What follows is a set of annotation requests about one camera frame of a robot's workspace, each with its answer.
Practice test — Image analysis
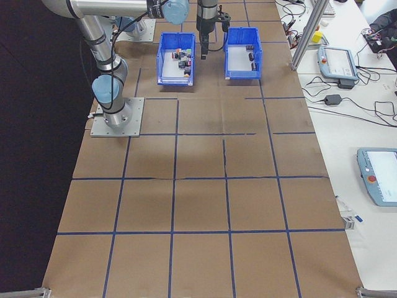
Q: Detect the blue plastic button bin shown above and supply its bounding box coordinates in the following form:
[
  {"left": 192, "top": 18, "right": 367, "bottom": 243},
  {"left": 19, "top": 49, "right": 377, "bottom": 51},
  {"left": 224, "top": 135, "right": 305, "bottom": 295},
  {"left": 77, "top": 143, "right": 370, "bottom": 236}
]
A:
[{"left": 156, "top": 30, "right": 197, "bottom": 87}]

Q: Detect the blue plastic parts bin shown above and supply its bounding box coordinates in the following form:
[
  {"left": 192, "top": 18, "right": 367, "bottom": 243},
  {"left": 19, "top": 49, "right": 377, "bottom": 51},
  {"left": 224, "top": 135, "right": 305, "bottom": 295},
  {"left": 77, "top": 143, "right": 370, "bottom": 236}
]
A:
[{"left": 223, "top": 27, "right": 263, "bottom": 81}]

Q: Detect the white foam bin liner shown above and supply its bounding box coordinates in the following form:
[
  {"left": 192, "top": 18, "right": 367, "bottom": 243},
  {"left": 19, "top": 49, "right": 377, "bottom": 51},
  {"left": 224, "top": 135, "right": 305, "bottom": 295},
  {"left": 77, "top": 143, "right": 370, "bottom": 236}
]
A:
[
  {"left": 161, "top": 48, "right": 194, "bottom": 78},
  {"left": 227, "top": 45, "right": 260, "bottom": 73}
]

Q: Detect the white keyboard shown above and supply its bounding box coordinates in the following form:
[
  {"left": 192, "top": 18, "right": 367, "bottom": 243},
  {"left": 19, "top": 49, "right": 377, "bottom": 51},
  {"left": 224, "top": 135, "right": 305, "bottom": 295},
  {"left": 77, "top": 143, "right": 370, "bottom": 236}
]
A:
[{"left": 322, "top": 0, "right": 337, "bottom": 16}]

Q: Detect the grey blue teach pendant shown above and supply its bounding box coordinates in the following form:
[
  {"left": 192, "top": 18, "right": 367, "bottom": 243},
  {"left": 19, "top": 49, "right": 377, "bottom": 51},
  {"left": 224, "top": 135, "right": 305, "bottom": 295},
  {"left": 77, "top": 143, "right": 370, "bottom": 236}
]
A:
[
  {"left": 355, "top": 147, "right": 397, "bottom": 207},
  {"left": 316, "top": 45, "right": 360, "bottom": 82}
]

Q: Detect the black power adapter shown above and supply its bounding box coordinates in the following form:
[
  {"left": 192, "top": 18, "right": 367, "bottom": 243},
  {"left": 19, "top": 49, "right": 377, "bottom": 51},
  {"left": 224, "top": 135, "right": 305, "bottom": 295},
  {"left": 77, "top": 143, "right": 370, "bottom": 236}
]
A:
[
  {"left": 323, "top": 94, "right": 343, "bottom": 106},
  {"left": 337, "top": 78, "right": 357, "bottom": 91}
]

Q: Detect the white side table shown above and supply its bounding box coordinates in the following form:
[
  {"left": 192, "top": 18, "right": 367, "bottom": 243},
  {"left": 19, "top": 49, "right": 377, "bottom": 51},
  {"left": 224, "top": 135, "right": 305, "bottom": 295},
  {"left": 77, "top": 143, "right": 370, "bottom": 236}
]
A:
[{"left": 275, "top": 0, "right": 397, "bottom": 294}]

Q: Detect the black cover cloth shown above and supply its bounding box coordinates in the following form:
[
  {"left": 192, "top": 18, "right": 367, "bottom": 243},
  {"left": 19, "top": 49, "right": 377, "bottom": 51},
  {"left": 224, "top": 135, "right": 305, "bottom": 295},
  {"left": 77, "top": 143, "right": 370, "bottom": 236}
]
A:
[{"left": 0, "top": 0, "right": 105, "bottom": 294}]

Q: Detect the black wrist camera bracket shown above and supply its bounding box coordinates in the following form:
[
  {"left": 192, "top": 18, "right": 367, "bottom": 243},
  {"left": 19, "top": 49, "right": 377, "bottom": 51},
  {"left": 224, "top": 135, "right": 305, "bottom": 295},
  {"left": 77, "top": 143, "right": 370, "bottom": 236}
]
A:
[{"left": 216, "top": 5, "right": 232, "bottom": 34}]

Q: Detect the white square base plate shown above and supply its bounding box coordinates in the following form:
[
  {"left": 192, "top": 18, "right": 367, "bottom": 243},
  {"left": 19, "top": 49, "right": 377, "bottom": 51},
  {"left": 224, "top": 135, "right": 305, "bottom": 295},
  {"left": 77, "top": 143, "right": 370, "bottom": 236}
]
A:
[
  {"left": 117, "top": 19, "right": 156, "bottom": 43},
  {"left": 89, "top": 97, "right": 145, "bottom": 138}
]

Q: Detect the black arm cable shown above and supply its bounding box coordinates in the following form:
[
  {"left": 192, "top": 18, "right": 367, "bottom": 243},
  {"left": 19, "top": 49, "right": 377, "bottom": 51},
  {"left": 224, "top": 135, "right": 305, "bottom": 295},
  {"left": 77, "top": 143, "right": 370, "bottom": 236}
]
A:
[{"left": 110, "top": 6, "right": 226, "bottom": 68}]

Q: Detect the aluminium profile post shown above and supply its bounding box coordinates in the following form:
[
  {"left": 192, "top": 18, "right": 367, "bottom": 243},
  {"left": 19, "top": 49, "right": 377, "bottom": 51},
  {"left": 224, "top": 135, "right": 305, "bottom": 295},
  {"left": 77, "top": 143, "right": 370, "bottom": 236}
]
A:
[{"left": 288, "top": 0, "right": 330, "bottom": 71}]

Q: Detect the black power adapter cable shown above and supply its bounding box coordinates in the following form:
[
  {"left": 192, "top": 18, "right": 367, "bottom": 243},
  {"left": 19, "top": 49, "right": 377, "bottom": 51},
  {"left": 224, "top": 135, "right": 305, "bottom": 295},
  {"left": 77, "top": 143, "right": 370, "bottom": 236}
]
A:
[{"left": 302, "top": 76, "right": 397, "bottom": 127}]

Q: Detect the black electronics box with wires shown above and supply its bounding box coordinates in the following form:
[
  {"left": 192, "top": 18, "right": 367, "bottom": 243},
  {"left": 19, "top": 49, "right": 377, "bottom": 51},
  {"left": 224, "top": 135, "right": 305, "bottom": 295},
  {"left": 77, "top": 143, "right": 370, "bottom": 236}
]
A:
[{"left": 361, "top": 28, "right": 391, "bottom": 60}]

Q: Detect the aluminium corner bracket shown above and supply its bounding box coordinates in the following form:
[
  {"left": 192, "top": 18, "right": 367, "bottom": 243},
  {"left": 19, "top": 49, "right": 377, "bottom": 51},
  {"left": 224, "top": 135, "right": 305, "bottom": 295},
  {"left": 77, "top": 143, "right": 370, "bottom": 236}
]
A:
[
  {"left": 355, "top": 286, "right": 397, "bottom": 298},
  {"left": 0, "top": 287, "right": 52, "bottom": 298}
]

